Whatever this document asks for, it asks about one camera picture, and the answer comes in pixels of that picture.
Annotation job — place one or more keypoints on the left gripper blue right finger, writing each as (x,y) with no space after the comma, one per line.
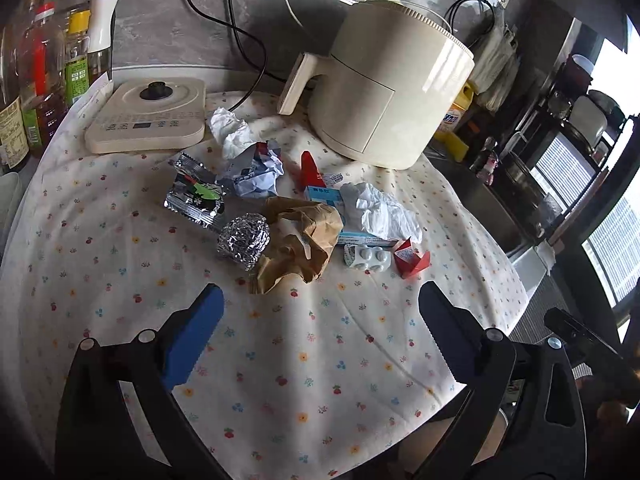
(456,333)

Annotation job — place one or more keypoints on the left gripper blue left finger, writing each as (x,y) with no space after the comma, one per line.
(185,334)

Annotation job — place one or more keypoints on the small red carton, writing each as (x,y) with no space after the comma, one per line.
(409,261)

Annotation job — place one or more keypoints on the aluminium foil ball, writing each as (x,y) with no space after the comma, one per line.
(244,239)

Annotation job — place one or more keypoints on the pill blister pack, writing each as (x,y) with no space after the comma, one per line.
(366,258)

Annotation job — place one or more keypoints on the white plastic wrap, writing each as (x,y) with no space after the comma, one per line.
(379,214)

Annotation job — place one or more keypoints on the silver foil snack wrapper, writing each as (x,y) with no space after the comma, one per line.
(196,194)

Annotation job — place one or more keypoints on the brown paper bag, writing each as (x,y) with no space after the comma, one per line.
(303,235)

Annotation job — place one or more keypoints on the blue white medicine box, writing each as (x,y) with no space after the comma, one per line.
(351,232)

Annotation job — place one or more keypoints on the blue white paper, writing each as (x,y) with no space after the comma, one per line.
(253,174)

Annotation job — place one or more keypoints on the red white snack bag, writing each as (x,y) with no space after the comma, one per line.
(309,174)

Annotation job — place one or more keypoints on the white tissue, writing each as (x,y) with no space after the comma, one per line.
(232,134)

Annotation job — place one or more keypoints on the stainless steel sink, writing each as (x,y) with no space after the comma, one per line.
(486,205)

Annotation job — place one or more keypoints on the floral white tablecloth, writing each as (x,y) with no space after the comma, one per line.
(305,382)

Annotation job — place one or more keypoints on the small pink bottle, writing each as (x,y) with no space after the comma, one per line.
(486,162)

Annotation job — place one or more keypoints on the black dish rack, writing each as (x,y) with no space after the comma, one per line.
(558,156)

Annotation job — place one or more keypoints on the cream induction cooker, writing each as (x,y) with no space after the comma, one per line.
(150,115)

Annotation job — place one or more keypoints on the cream air fryer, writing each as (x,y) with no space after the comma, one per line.
(387,84)

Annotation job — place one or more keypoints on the dark oil bottle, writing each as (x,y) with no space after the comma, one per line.
(14,143)

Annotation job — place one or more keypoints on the yellow cap green bottle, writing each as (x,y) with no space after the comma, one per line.
(77,17)

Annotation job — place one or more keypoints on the red cap sauce bottle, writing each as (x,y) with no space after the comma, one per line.
(40,65)

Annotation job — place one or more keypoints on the white top oil dispenser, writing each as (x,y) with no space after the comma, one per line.
(99,52)

